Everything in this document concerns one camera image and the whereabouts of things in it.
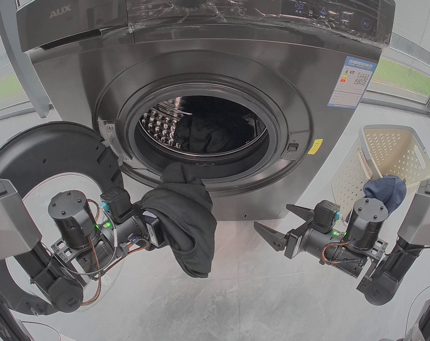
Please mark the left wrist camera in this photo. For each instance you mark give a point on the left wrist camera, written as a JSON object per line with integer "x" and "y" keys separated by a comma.
{"x": 117, "y": 204}

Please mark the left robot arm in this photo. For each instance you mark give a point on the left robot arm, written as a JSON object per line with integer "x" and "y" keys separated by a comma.
{"x": 69, "y": 217}

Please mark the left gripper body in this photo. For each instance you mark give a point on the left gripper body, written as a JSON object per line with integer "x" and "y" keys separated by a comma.
{"x": 129, "y": 233}

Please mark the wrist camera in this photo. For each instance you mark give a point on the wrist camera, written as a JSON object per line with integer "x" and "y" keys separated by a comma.
{"x": 117, "y": 204}
{"x": 326, "y": 215}

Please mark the window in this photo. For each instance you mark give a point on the window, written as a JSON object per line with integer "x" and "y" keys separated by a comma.
{"x": 410, "y": 59}
{"x": 9, "y": 66}

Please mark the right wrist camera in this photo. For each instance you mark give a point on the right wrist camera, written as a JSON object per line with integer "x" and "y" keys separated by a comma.
{"x": 326, "y": 215}

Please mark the dark blue garment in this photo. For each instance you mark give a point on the dark blue garment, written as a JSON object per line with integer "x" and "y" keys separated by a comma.
{"x": 387, "y": 192}

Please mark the washing machine door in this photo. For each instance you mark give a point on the washing machine door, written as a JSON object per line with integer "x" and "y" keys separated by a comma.
{"x": 41, "y": 147}

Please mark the heap of dark clothes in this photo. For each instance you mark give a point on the heap of dark clothes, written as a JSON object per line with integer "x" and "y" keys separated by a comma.
{"x": 215, "y": 133}

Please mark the grey washing machine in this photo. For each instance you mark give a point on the grey washing machine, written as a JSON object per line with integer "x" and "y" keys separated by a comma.
{"x": 207, "y": 69}

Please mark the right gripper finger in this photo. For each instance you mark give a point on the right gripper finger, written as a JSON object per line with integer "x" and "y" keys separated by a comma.
{"x": 273, "y": 234}
{"x": 302, "y": 213}

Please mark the black garment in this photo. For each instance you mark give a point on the black garment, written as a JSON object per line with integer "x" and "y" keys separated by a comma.
{"x": 186, "y": 222}

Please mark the cream laundry basket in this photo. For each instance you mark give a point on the cream laundry basket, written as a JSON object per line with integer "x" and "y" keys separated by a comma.
{"x": 392, "y": 151}

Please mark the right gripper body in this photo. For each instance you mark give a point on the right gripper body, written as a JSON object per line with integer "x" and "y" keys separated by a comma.
{"x": 319, "y": 245}

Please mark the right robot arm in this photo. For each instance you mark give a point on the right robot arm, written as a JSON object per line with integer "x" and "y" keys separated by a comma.
{"x": 369, "y": 222}

